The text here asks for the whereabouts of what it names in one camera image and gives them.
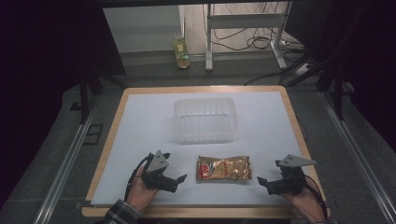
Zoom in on black metal stand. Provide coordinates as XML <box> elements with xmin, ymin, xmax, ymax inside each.
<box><xmin>279</xmin><ymin>52</ymin><xmax>356</xmax><ymax>121</ymax></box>
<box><xmin>69</xmin><ymin>69</ymin><xmax>129</xmax><ymax>125</ymax></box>

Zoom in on white table mat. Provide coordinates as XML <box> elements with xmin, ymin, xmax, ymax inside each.
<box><xmin>90</xmin><ymin>91</ymin><xmax>322</xmax><ymax>207</ymax></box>

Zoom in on black floor cables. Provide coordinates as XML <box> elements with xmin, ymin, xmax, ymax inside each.
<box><xmin>202</xmin><ymin>3</ymin><xmax>307</xmax><ymax>87</ymax></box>

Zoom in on yellow plastic bottle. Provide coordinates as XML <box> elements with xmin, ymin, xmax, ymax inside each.
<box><xmin>172</xmin><ymin>30</ymin><xmax>191</xmax><ymax>70</ymax></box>

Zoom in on white power strip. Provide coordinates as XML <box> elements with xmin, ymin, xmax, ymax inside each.
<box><xmin>279</xmin><ymin>37</ymin><xmax>306</xmax><ymax>52</ymax></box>

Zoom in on white desk frame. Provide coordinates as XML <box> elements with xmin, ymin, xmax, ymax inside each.
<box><xmin>205</xmin><ymin>2</ymin><xmax>290</xmax><ymax>73</ymax></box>

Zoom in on gold snack packet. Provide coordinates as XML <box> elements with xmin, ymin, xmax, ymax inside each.
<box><xmin>195</xmin><ymin>155</ymin><xmax>253</xmax><ymax>183</ymax></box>

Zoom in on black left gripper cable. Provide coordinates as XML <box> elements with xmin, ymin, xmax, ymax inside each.
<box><xmin>123</xmin><ymin>156</ymin><xmax>149</xmax><ymax>203</ymax></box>

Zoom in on person's right hand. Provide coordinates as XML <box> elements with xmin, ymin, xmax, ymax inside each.
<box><xmin>281</xmin><ymin>186</ymin><xmax>327</xmax><ymax>223</ymax></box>

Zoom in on metal floor rail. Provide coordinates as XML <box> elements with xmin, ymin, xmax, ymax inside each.
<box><xmin>319</xmin><ymin>91</ymin><xmax>396</xmax><ymax>224</ymax></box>
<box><xmin>32</xmin><ymin>92</ymin><xmax>102</xmax><ymax>224</ymax></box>

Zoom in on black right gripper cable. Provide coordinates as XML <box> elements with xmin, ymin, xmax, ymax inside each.
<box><xmin>304</xmin><ymin>175</ymin><xmax>330</xmax><ymax>219</ymax></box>

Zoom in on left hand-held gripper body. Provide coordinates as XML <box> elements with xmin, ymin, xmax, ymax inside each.
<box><xmin>141</xmin><ymin>149</ymin><xmax>179</xmax><ymax>193</ymax></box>

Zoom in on person's left hand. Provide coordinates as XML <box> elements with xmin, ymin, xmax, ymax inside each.
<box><xmin>126</xmin><ymin>165</ymin><xmax>161</xmax><ymax>213</ymax></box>

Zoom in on wooden table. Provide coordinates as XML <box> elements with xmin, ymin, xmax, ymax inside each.
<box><xmin>80</xmin><ymin>85</ymin><xmax>332</xmax><ymax>219</ymax></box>

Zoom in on clear plastic container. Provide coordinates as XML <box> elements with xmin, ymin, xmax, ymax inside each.
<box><xmin>172</xmin><ymin>96</ymin><xmax>238</xmax><ymax>145</ymax></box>

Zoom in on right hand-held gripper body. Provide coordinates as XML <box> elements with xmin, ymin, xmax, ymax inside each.
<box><xmin>266</xmin><ymin>154</ymin><xmax>318</xmax><ymax>196</ymax></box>

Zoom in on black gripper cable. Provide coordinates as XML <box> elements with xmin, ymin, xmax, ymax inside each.
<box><xmin>123</xmin><ymin>156</ymin><xmax>149</xmax><ymax>203</ymax></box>
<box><xmin>304</xmin><ymin>175</ymin><xmax>330</xmax><ymax>219</ymax></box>

